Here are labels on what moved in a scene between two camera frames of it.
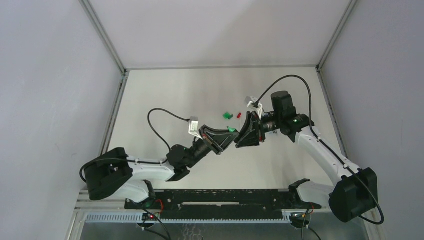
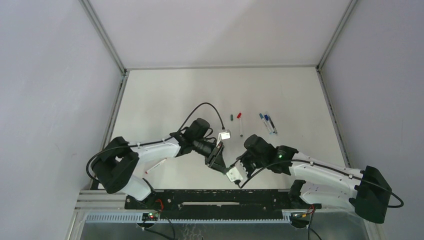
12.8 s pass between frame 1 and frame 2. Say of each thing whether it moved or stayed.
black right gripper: moved
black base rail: stayed
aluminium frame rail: stayed
